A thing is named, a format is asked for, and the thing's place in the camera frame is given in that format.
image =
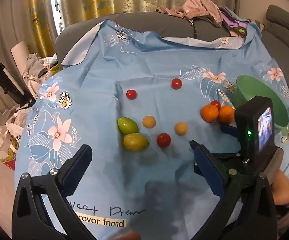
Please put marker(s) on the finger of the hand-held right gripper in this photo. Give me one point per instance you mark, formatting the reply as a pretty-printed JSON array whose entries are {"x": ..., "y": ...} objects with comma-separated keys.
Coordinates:
[{"x": 229, "y": 130}]

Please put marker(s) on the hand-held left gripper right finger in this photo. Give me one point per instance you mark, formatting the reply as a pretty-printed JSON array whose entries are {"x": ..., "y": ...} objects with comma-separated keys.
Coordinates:
[{"x": 209, "y": 172}]

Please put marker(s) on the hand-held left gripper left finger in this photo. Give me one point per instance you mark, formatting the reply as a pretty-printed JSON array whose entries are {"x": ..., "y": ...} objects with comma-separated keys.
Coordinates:
[{"x": 75, "y": 170}]

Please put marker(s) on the orange mandarin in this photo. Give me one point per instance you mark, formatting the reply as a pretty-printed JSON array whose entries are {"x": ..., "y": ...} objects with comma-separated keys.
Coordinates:
[
  {"x": 209, "y": 113},
  {"x": 227, "y": 115}
]

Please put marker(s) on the green plastic bowl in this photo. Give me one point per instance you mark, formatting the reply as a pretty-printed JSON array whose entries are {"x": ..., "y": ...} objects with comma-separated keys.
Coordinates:
[{"x": 257, "y": 90}]

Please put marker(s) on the tan longan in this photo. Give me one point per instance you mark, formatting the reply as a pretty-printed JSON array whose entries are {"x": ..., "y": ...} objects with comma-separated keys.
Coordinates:
[
  {"x": 149, "y": 121},
  {"x": 181, "y": 128}
]

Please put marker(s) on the red cherry tomato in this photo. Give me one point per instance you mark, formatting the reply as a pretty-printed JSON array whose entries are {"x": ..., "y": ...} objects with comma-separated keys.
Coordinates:
[
  {"x": 216, "y": 104},
  {"x": 177, "y": 83},
  {"x": 131, "y": 94},
  {"x": 163, "y": 140}
]

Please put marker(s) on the yellow-green mango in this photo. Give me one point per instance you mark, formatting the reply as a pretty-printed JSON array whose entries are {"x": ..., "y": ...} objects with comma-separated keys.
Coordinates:
[{"x": 135, "y": 142}]

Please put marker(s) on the person's right hand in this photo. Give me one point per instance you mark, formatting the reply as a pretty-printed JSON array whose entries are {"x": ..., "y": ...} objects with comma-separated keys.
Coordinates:
[{"x": 282, "y": 188}]

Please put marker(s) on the blue floral tablecloth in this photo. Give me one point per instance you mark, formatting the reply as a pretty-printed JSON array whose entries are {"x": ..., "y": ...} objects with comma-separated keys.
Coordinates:
[{"x": 159, "y": 62}]

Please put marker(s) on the purple garment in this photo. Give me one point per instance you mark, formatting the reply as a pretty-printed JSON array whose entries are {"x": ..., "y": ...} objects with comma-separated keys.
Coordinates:
[{"x": 233, "y": 23}]

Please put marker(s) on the pile of clothes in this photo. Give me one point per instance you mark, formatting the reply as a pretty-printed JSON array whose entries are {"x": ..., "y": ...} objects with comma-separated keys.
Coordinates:
[{"x": 38, "y": 66}]

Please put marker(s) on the black box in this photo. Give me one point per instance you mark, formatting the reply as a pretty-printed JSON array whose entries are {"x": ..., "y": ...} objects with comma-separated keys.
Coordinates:
[{"x": 8, "y": 80}]

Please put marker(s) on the pink garment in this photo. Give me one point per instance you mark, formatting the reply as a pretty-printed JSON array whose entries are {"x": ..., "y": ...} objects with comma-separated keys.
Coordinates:
[{"x": 197, "y": 7}]

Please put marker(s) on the white board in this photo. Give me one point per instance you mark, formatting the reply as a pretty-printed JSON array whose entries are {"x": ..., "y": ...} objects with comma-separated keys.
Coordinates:
[{"x": 22, "y": 52}]

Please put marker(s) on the grey sofa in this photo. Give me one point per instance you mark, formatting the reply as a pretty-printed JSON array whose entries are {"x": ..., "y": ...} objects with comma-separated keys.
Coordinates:
[{"x": 147, "y": 22}]

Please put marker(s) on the gold patterned curtain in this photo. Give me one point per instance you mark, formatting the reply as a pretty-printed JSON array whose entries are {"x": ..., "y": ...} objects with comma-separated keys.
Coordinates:
[{"x": 84, "y": 0}]

